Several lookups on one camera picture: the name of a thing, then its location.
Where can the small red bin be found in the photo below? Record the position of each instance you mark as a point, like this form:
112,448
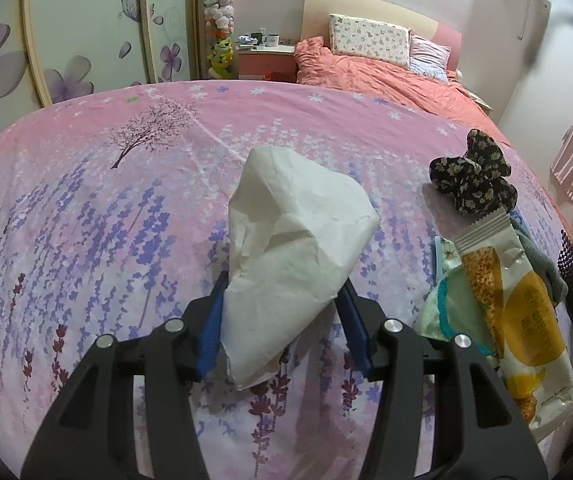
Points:
271,76

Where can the grey green cloth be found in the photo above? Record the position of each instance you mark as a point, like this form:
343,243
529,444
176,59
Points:
541,265

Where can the light wooden nightstand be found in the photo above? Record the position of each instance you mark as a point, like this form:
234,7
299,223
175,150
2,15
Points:
481,102

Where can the wardrobe with purple flower doors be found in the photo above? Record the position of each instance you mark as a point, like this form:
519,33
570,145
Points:
81,25

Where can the yellow and white snack packet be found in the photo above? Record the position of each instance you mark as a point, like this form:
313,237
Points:
526,320

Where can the white floral pillow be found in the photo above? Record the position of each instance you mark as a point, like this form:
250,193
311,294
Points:
369,39

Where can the salmon duvet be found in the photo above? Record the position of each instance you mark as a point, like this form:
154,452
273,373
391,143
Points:
366,77

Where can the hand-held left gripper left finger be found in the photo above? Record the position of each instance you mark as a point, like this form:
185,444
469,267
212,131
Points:
211,322

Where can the pink and white nightstand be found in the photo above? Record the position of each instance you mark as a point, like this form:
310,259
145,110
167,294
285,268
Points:
264,62

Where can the beige and pink headboard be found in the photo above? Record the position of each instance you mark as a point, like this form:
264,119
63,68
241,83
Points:
356,2

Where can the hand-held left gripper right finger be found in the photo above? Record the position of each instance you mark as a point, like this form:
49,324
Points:
354,322

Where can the pink floral printed blanket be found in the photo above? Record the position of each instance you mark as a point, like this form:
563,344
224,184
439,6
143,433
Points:
91,235

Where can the pink striped pillow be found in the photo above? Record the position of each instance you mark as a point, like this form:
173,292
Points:
429,55

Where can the tube of plush toys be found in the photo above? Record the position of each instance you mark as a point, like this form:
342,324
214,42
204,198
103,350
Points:
220,15

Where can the white tissue paper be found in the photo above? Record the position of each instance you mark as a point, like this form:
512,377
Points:
291,250

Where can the black daisy print scrunchie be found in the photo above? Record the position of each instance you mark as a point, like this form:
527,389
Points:
476,175

